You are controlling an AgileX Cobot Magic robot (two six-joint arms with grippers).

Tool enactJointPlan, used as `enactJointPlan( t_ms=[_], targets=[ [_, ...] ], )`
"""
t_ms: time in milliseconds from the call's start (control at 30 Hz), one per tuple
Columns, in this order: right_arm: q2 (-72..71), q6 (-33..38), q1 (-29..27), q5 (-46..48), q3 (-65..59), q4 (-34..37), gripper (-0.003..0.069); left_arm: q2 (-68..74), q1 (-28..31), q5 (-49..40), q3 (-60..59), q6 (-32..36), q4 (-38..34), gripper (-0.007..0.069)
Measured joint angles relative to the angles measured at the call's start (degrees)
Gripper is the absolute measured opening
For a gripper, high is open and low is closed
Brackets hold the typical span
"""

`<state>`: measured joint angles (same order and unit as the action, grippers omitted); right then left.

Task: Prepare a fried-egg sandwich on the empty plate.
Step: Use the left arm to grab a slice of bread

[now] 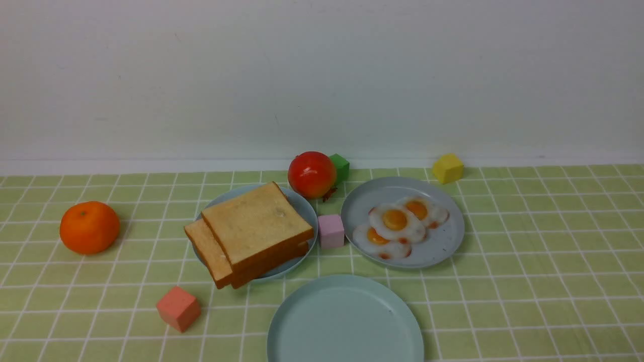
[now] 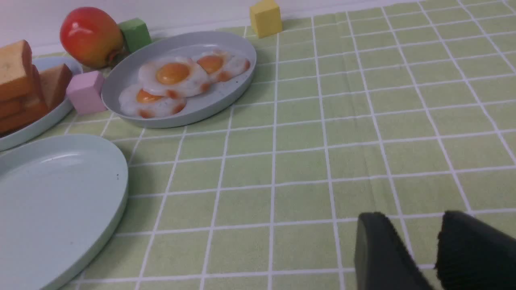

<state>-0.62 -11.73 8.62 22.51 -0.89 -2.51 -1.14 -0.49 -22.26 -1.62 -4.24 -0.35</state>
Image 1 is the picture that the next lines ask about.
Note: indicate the toast slice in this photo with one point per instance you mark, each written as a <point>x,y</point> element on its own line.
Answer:
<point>255,222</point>
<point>278,263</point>
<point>210,252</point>

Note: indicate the fried egg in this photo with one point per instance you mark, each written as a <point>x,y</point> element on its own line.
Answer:
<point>369,241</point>
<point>394,223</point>
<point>430,214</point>

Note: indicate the red tomato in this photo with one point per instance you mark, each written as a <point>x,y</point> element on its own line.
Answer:
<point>312,175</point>

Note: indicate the green cube block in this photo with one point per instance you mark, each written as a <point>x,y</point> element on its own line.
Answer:
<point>342,167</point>

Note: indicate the blue bread plate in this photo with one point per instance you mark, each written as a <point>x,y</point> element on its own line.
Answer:
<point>253,233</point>

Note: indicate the pink cube block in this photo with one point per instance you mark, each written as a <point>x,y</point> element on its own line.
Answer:
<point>331,231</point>

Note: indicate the yellow cube block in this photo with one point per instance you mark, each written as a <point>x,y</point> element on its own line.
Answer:
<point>448,168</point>

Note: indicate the grey-blue egg plate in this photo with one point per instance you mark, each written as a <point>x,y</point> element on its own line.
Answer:
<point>439,244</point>

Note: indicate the light blue front plate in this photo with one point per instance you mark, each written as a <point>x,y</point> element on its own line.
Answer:
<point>344,318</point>

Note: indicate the salmon red cube block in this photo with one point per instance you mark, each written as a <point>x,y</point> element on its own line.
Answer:
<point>179,309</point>

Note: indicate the orange mandarin fruit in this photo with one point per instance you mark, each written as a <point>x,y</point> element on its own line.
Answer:
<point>89,228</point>

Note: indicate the green checkered tablecloth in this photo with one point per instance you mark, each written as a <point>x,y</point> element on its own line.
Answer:
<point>550,269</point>

